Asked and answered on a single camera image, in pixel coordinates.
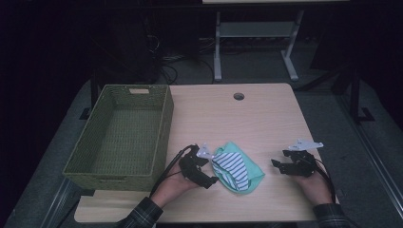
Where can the black metal stand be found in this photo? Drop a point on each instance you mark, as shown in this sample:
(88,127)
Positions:
(356,95)

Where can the green woven basket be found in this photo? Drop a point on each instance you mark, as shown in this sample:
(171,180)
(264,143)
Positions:
(126,133)

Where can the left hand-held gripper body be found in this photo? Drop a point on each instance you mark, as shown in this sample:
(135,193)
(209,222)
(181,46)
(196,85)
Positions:
(193,167)

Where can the mint green striped pet garment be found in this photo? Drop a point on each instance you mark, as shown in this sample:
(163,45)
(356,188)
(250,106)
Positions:
(236,171)

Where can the person's right hand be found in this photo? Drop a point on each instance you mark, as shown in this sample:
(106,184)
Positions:
(315,188)

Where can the white metal stand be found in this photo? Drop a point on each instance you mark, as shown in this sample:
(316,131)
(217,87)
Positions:
(253,30)

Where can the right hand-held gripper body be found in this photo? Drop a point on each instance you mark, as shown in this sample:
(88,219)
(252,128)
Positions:
(302,164)

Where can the person's left hand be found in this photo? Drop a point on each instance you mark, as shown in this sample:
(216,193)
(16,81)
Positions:
(172,188)

